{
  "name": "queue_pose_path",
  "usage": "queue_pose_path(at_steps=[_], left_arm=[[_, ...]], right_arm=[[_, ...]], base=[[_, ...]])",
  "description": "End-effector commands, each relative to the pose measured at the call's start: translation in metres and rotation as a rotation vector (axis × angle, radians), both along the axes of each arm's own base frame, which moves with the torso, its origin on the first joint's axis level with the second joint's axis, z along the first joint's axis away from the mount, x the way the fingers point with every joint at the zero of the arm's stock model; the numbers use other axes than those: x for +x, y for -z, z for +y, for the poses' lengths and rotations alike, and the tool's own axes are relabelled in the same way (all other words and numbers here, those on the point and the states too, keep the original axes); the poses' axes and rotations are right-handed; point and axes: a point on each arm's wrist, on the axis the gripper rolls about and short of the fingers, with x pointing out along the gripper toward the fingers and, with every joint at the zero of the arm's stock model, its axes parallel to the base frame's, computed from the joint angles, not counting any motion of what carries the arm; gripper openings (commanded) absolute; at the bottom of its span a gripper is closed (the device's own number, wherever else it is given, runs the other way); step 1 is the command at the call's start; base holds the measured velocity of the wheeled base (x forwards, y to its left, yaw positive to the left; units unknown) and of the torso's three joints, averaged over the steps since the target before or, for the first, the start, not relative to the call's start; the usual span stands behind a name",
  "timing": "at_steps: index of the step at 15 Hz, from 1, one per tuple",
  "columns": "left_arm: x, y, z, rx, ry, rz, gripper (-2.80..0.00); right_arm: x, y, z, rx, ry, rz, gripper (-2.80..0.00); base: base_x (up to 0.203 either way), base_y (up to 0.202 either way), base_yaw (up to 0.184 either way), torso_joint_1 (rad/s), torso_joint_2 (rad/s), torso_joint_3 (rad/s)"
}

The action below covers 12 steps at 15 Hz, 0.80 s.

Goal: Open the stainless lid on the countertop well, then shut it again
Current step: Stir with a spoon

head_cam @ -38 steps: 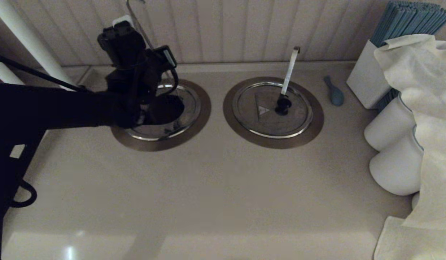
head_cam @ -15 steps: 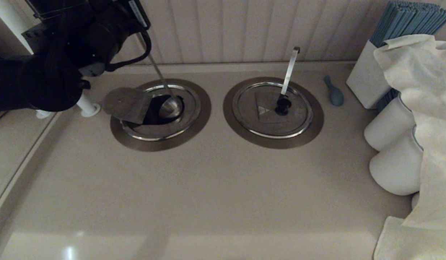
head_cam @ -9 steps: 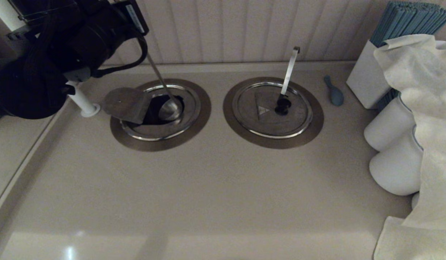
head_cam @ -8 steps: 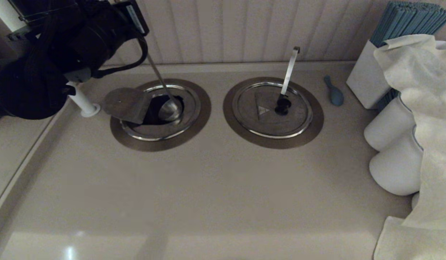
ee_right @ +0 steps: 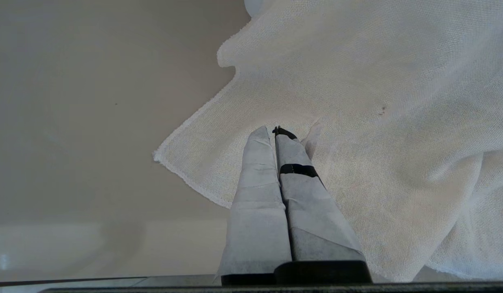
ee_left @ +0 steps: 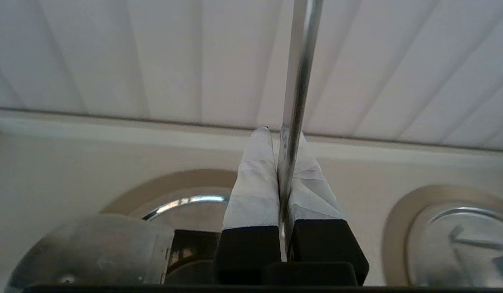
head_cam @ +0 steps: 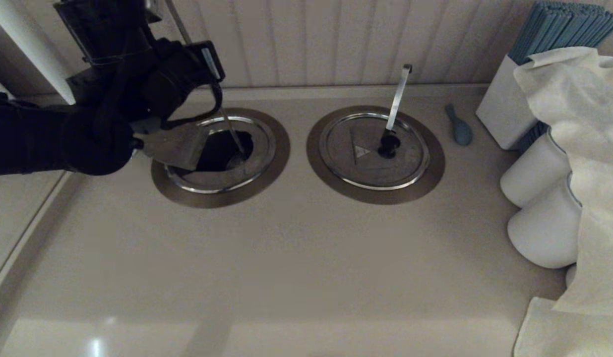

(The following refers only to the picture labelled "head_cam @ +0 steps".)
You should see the blue stick bundle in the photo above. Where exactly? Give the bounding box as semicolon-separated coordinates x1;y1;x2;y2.
507;1;613;66

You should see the blue plastic spoon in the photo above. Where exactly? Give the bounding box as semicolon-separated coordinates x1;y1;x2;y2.
444;103;474;147

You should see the steel inner pot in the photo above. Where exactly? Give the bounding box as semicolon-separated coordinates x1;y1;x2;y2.
195;130;255;173

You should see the steel hinged lid black knob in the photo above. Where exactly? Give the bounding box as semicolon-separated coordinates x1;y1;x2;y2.
319;112;431;191

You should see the brown round counter ring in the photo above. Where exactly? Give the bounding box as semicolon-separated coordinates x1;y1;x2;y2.
306;105;446;205
152;108;291;208

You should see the white woven cloth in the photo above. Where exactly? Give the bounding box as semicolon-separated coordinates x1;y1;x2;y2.
512;47;613;357

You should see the white rectangular holder box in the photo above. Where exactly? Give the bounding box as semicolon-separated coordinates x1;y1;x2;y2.
475;55;535;151

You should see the stainless steel pot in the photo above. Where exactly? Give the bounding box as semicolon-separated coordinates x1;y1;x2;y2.
133;115;278;194

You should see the blue ribbed paper stack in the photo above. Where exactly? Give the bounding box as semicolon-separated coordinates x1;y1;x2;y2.
516;121;548;154

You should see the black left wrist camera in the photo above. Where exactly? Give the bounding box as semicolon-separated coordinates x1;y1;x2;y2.
54;0;163;38

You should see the white paper cup stack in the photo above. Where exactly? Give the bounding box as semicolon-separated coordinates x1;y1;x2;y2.
507;171;582;269
500;130;571;209

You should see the steel ladle hooked handle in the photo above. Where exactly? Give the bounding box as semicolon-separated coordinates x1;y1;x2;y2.
164;0;248;167
384;63;413;134

